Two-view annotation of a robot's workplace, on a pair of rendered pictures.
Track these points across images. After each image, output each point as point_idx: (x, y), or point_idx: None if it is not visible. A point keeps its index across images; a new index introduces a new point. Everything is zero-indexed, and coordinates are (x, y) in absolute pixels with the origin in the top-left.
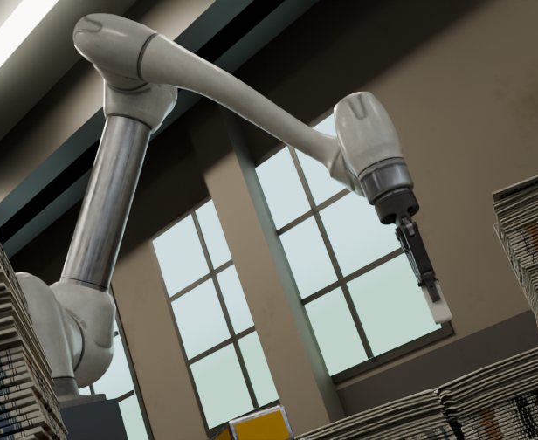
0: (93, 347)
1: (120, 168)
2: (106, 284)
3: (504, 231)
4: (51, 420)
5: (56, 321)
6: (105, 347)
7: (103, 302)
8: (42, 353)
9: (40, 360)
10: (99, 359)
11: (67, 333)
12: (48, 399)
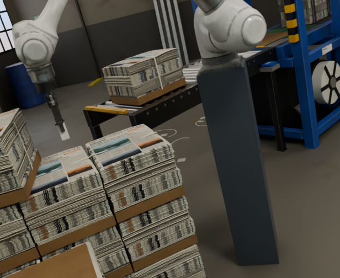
0: (215, 42)
1: None
2: (203, 11)
3: (25, 122)
4: (117, 92)
5: (196, 34)
6: (222, 42)
7: (203, 22)
8: (122, 80)
9: (119, 83)
10: (222, 47)
11: (201, 38)
12: (121, 88)
